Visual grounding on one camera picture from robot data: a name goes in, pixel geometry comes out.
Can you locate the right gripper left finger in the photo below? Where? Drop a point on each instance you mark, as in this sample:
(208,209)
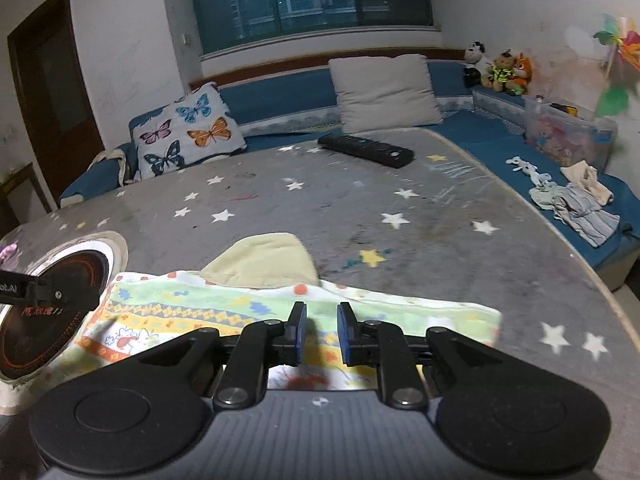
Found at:
(260,346)

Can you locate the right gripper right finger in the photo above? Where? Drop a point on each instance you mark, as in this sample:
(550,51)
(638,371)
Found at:
(394,356)

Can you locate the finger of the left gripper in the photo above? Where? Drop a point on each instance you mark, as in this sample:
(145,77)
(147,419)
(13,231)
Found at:
(62,292)

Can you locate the green patterned child shirt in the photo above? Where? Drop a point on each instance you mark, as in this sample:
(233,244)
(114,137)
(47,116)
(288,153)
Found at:
(256,279)

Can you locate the pink hair scrunchie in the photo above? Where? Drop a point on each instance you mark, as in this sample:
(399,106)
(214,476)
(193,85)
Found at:
(7,253)

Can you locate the round built-in induction cooker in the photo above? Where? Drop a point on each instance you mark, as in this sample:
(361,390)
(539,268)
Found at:
(40,345)

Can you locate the dark wooden door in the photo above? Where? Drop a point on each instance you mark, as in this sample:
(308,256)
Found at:
(52,94)

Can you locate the black remote control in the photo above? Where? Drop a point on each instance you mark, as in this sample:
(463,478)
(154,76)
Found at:
(382,153)

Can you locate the butterfly print pillow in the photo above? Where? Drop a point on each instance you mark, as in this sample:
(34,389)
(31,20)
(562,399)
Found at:
(184,133)

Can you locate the pale green small garment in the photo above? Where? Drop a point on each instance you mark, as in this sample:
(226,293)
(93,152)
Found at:
(549,196)

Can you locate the white small toy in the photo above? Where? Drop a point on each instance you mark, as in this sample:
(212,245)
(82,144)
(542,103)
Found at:
(519,164)

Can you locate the striped grey garment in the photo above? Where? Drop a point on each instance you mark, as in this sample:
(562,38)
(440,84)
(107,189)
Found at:
(582,213)

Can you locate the beige cushion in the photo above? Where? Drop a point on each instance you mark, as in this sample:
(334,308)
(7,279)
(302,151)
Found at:
(378,92)

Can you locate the blue sofa bench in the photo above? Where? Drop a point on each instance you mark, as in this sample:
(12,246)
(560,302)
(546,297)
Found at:
(278,111)

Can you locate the beige small garment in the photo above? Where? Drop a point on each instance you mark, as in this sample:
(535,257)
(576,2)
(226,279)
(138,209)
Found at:
(585,177)

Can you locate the clear plastic toy box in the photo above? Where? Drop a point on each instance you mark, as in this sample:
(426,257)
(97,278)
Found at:
(568,134)

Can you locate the bear plush toy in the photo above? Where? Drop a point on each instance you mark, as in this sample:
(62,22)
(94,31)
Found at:
(499,72)

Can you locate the panda plush toy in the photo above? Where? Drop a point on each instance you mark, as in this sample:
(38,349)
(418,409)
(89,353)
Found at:
(476,63)

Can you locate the orange plush toy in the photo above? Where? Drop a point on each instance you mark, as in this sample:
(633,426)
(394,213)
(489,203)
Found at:
(522,75)

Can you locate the colourful pinwheel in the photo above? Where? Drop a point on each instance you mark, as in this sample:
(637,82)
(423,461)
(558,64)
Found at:
(621,65)

